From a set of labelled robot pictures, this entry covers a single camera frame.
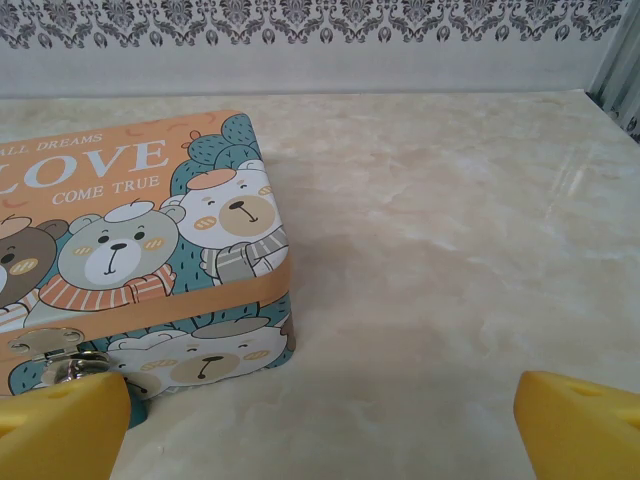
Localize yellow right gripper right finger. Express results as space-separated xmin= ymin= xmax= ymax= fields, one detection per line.
xmin=515 ymin=369 xmax=640 ymax=480

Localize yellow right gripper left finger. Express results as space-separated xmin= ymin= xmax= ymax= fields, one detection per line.
xmin=0 ymin=372 xmax=132 ymax=480

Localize aluminium frame corner post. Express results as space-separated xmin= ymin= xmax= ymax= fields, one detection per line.
xmin=589 ymin=0 xmax=640 ymax=144

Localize bear print tin box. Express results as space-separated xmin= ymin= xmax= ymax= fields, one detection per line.
xmin=0 ymin=109 xmax=297 ymax=416

